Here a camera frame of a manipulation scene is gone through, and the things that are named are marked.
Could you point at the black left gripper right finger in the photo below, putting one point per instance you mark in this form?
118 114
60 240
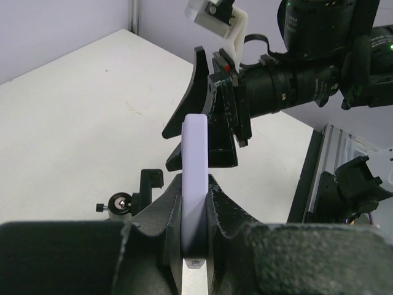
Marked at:
246 256

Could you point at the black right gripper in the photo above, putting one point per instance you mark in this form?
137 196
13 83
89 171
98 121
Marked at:
218 96

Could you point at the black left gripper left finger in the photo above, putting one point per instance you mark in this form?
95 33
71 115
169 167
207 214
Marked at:
140 256

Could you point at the phone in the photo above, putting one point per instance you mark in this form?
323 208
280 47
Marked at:
195 185

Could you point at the black phone stand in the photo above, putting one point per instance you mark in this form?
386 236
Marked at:
123 206

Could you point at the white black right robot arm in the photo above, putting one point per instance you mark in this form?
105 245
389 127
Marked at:
331 46

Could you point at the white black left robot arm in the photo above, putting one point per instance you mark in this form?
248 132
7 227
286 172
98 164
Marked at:
365 187

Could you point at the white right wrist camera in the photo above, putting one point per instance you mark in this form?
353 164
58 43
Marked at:
223 19

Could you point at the aluminium frame post right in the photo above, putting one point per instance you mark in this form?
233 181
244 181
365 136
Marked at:
133 15

